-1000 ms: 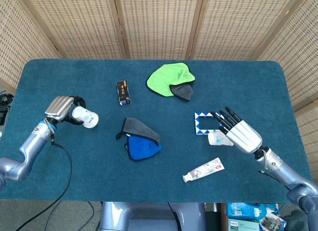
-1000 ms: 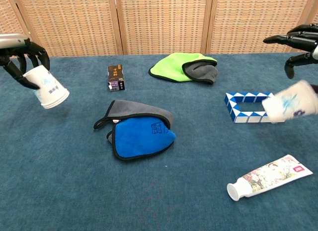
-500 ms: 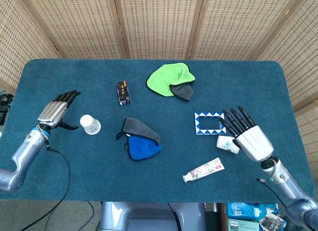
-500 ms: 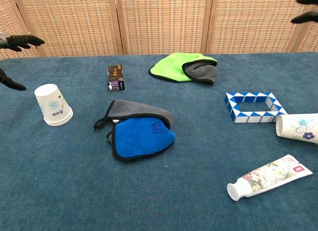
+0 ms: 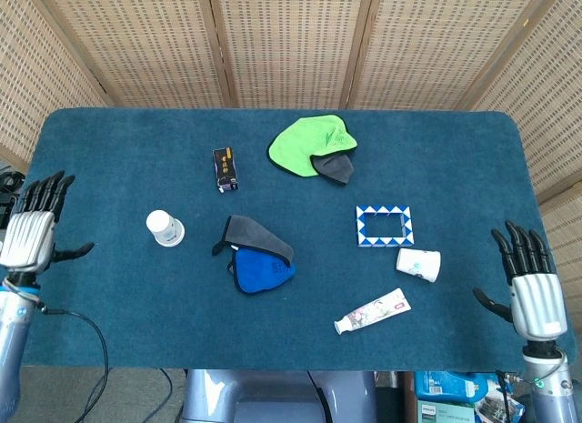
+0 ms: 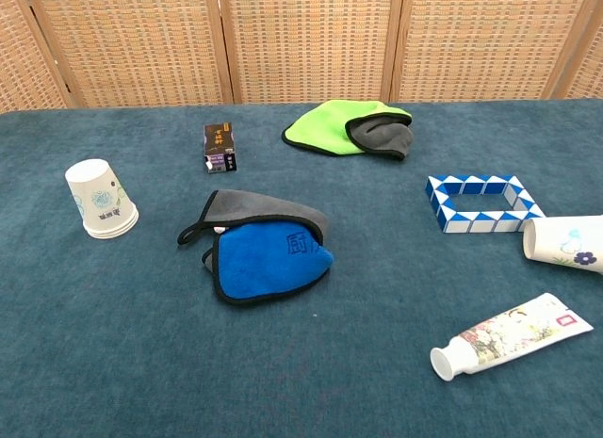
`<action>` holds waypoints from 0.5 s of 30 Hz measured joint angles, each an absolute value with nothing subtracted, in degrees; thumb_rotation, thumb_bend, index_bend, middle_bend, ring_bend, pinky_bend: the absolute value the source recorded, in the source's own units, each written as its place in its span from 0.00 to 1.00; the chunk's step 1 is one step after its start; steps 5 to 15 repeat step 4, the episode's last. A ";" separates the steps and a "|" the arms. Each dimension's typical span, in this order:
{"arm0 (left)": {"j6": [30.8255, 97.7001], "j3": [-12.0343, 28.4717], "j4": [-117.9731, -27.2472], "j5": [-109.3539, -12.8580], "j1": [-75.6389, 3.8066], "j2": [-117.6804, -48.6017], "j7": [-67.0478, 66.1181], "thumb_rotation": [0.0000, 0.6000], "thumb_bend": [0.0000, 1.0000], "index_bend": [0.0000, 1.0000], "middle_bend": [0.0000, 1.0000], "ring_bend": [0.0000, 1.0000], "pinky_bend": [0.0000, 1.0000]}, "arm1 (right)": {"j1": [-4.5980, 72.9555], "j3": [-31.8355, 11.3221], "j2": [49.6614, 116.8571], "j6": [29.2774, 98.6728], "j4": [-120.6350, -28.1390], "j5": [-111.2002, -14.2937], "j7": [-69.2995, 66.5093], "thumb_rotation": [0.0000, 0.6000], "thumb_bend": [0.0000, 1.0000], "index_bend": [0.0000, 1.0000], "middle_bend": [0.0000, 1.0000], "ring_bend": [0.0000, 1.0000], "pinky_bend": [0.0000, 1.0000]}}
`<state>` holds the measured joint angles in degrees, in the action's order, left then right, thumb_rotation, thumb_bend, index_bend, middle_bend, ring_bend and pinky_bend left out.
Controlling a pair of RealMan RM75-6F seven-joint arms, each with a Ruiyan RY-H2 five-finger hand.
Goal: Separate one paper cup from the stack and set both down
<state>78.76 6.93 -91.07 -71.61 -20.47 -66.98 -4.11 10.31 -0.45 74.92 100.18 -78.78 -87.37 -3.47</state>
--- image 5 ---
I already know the woven bamboo folding screen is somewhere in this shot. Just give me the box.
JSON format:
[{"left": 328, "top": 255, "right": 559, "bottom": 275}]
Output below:
[{"left": 0, "top": 0, "right": 582, "bottom": 278}]

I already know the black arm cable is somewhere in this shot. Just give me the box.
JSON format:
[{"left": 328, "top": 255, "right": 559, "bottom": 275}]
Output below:
[{"left": 38, "top": 307, "right": 111, "bottom": 423}]

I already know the single white paper cup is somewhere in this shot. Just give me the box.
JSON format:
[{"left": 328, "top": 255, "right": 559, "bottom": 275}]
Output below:
[{"left": 396, "top": 247, "right": 442, "bottom": 283}]

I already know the small black carton box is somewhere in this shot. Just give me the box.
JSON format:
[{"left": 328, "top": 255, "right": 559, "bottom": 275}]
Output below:
[{"left": 212, "top": 146, "right": 239, "bottom": 195}]

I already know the teal carpet table mat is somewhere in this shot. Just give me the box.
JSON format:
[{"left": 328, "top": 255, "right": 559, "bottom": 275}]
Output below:
[{"left": 17, "top": 107, "right": 565, "bottom": 373}]

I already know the blue cardboard box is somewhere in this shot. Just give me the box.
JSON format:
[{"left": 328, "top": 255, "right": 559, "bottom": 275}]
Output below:
[{"left": 415, "top": 371, "right": 491, "bottom": 404}]

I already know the white floral printed tube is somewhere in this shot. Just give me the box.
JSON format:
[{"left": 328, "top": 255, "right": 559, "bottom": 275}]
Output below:
[{"left": 334, "top": 287, "right": 413, "bottom": 337}]

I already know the blue and grey cloth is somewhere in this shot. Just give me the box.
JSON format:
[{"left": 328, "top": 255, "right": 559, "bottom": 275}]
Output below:
[{"left": 211, "top": 214, "right": 297, "bottom": 296}]

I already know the green and grey cloth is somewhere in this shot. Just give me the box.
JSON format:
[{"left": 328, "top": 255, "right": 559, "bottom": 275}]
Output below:
[{"left": 266, "top": 115, "right": 358, "bottom": 186}]

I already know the grey robot torso base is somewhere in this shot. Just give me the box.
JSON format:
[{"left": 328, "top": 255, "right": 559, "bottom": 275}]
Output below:
[{"left": 181, "top": 369, "right": 378, "bottom": 423}]

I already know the green white Philips box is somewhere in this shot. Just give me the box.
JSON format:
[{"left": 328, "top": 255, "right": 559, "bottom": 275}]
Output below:
[{"left": 416, "top": 398, "right": 478, "bottom": 423}]

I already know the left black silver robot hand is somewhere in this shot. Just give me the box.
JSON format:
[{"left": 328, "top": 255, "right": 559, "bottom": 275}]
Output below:
[{"left": 0, "top": 170, "right": 95, "bottom": 274}]

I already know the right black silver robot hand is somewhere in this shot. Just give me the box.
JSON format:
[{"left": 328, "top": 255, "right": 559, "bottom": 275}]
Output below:
[{"left": 472, "top": 220, "right": 569, "bottom": 342}]

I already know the blue white snake puzzle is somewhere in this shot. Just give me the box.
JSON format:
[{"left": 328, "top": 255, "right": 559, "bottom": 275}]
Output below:
[{"left": 355, "top": 205, "right": 416, "bottom": 249}]

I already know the black equipment beside table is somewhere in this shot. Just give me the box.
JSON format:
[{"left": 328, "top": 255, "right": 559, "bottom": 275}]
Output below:
[{"left": 0, "top": 166, "right": 25, "bottom": 229}]

